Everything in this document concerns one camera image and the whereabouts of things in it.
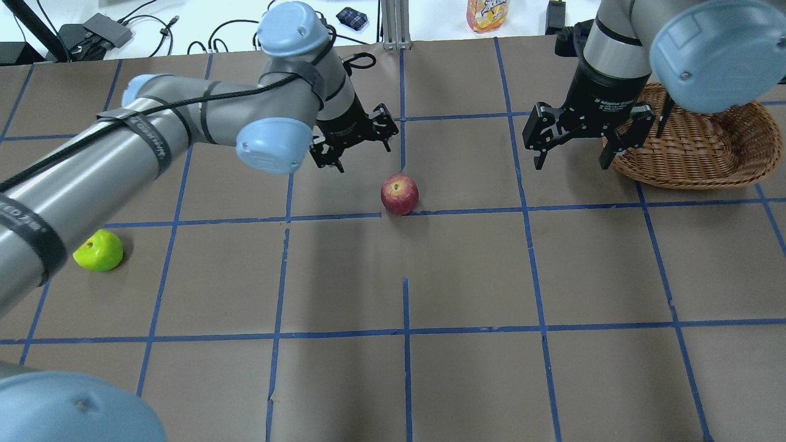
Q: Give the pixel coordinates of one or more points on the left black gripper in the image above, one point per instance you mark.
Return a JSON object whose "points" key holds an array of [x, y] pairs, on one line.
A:
{"points": [[346, 123]]}

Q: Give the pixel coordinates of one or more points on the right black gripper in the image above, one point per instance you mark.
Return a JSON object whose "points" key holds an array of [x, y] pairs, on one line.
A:
{"points": [[599, 98]]}

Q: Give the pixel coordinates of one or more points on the red yellow apple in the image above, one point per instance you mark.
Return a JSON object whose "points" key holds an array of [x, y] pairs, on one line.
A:
{"points": [[399, 194]]}

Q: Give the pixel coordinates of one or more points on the green apple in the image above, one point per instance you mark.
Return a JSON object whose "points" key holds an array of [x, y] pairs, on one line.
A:
{"points": [[101, 252]]}

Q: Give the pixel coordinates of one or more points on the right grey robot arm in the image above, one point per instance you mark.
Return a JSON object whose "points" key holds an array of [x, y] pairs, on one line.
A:
{"points": [[637, 60]]}

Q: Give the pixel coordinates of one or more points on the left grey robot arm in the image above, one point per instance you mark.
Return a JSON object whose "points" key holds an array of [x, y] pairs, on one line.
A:
{"points": [[304, 105]]}

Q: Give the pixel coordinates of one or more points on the wicker basket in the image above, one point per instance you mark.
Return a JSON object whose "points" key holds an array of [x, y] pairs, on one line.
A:
{"points": [[735, 148]]}

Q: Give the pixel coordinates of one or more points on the dark checkered pouch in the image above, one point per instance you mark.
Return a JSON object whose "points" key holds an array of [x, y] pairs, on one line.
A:
{"points": [[352, 18]]}

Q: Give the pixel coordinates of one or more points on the black power adapter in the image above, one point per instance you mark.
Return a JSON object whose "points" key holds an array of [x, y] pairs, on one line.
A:
{"points": [[555, 18]]}

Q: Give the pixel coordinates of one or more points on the orange juice bottle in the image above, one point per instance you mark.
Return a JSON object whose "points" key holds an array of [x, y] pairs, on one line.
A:
{"points": [[486, 16]]}

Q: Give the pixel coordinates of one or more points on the grey box device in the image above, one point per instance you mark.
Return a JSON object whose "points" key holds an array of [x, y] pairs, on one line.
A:
{"points": [[113, 34]]}

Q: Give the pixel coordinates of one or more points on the aluminium frame post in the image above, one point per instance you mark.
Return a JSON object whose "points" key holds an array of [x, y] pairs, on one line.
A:
{"points": [[395, 25]]}

